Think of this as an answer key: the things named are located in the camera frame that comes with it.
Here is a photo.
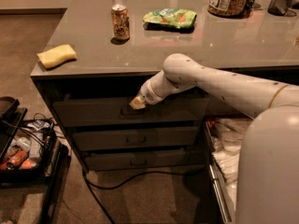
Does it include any grey counter cabinet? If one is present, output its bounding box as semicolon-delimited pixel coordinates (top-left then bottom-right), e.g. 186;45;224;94
31;0;299;171

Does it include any grey top drawer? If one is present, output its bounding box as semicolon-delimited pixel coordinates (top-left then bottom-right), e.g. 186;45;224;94
53;96;207;127

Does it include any grey bottom drawer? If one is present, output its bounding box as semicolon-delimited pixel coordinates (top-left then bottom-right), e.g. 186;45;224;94
85;148;204;171

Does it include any green chip bag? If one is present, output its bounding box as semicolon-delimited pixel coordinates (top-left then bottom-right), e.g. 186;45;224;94
143;8;197;29

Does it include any orange soda can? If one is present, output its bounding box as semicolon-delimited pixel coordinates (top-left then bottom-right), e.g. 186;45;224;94
111;4;130;40

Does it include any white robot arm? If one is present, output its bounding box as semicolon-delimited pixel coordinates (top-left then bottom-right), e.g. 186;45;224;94
130;53;299;224

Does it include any yellow sponge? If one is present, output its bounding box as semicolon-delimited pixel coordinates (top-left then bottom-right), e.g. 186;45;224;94
37;45;77;69

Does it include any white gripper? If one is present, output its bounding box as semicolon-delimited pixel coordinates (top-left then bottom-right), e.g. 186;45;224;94
130;79;164;110

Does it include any grey side drawer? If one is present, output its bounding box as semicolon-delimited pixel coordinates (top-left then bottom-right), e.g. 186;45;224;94
201;117;251;224

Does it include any black cart with clutter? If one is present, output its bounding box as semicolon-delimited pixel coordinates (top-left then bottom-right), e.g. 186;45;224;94
0;96;68;224

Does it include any grey middle drawer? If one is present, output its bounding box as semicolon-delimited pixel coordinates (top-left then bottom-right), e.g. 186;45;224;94
73;126;197;151

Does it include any black floor cable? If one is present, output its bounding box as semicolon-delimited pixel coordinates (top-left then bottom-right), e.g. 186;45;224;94
81;165;206;224

